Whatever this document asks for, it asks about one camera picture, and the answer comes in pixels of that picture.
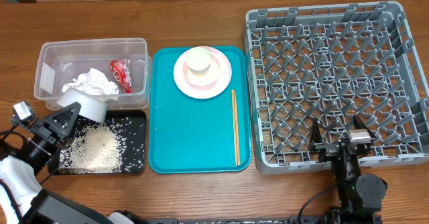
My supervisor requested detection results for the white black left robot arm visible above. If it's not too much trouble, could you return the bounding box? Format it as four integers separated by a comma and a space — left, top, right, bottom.
1, 101, 146, 223

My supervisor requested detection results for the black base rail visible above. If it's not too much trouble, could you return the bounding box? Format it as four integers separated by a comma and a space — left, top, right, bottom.
144, 215, 329, 224

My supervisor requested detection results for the white napkin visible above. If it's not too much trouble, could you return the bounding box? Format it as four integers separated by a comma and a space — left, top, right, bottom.
62, 68, 119, 101

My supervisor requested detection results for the red snack wrapper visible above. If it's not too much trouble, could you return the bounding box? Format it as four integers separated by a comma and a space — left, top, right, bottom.
109, 59, 133, 93

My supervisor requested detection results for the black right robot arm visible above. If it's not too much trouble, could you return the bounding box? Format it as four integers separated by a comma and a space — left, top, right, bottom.
298, 115, 388, 223

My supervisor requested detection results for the wooden chopstick right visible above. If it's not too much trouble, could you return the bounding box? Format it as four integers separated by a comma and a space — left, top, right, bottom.
233, 89, 241, 166

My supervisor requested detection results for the clear plastic waste bin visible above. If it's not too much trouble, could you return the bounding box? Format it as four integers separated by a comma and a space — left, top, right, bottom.
34, 38, 151, 110

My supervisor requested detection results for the teal plastic serving tray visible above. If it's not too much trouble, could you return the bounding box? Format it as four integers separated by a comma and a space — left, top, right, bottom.
147, 46, 252, 174

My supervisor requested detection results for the grey bowl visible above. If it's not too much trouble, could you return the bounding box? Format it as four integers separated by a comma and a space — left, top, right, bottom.
57, 88, 107, 123

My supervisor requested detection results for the pink round plate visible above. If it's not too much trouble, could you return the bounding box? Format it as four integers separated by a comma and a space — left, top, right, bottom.
173, 46, 232, 99

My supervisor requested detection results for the pale green cup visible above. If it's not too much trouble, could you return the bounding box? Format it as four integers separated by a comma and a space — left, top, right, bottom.
185, 47, 212, 73

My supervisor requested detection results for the white rice heap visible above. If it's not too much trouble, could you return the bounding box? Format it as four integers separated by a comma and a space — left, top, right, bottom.
60, 116, 145, 174

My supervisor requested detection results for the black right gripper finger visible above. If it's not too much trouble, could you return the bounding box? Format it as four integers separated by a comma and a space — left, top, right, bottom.
353, 114, 376, 140
310, 118, 322, 144

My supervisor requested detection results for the grey plastic dish rack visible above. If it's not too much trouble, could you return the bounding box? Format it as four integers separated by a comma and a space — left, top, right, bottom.
243, 1, 428, 174

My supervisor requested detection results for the black flat tray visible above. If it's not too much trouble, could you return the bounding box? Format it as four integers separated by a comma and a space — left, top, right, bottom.
47, 109, 147, 176

